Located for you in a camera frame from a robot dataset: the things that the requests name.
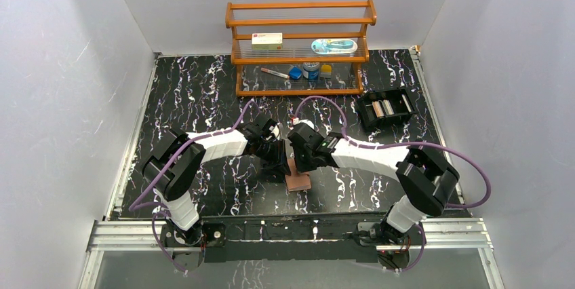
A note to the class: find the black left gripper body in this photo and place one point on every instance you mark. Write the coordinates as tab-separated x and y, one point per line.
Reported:
274	161

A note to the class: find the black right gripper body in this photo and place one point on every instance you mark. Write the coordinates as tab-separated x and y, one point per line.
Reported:
303	161

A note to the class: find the brown leather card holder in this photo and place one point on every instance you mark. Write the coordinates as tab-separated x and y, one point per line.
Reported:
297	181

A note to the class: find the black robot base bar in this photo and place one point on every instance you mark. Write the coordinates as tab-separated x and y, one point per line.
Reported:
298	237

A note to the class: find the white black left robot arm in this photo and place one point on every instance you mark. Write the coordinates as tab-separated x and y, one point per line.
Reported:
172	166

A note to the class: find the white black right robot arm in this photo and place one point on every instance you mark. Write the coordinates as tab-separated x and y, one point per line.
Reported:
426	177

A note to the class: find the black card tray box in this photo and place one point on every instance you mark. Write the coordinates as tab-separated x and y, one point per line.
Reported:
391	101

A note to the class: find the gold cards stack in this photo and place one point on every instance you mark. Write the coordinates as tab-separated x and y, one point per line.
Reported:
378	109

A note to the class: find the white cards stack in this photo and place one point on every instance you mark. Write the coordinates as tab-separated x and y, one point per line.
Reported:
406	103

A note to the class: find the red white marker pen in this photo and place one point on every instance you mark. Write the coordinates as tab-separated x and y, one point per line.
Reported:
275	73

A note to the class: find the small blue box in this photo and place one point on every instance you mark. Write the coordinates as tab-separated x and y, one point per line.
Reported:
294	73

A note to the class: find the small yellow box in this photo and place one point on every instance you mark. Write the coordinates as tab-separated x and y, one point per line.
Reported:
325	71

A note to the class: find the blue white round tin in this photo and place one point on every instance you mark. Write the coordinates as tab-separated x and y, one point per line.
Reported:
310	70

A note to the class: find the white red medicine box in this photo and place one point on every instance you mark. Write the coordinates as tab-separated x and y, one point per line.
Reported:
267	41

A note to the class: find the wooden three-tier shelf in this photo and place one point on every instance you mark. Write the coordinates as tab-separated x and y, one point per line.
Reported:
301	23

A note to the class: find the blue toothbrush blister pack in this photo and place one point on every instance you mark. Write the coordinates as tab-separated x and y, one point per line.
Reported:
334	46

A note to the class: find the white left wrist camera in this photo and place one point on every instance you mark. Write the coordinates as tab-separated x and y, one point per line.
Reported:
274	133

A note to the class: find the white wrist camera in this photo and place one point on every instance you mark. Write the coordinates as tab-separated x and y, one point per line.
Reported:
274	133
297	120

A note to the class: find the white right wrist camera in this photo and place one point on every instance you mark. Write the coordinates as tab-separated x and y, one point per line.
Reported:
297	120

